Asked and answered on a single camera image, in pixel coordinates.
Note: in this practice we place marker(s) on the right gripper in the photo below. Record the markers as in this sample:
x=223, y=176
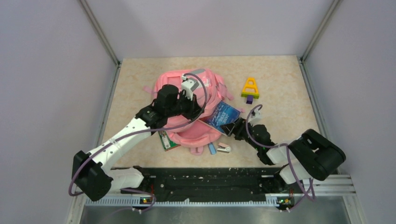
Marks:
x=239, y=125

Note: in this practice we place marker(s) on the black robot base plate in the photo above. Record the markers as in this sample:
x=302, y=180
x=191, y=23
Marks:
x=254, y=180

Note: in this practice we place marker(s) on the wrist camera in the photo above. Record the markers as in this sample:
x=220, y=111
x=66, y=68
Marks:
x=188, y=85
x=254, y=117

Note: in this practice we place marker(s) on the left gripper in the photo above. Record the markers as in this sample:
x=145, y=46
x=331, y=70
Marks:
x=194, y=109

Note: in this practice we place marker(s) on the white pink eraser case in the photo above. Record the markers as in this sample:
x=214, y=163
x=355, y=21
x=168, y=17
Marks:
x=224, y=148

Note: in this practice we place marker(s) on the purple toy cube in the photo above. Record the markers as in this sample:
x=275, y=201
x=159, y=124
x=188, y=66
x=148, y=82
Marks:
x=249, y=99

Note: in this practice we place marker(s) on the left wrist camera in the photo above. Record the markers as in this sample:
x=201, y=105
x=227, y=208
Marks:
x=188, y=85

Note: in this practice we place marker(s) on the pink student backpack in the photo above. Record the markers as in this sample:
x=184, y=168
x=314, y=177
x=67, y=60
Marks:
x=197, y=134

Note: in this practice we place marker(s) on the green picture book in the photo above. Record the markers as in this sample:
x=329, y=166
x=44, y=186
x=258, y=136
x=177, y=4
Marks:
x=166, y=142

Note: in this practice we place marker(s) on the aluminium frame rail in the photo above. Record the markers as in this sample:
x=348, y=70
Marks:
x=99, y=31

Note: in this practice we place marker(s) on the yellow toy triangle block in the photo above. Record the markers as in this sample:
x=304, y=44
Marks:
x=250, y=88

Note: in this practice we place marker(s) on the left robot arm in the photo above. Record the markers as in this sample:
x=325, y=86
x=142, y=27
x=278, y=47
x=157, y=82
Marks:
x=92, y=172

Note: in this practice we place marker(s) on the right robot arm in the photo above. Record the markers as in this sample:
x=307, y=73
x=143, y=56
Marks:
x=309, y=156

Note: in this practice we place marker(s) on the Jane Eyre book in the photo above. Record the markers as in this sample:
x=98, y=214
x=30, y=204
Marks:
x=223, y=114

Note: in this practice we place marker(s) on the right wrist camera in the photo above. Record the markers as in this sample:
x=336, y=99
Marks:
x=254, y=117

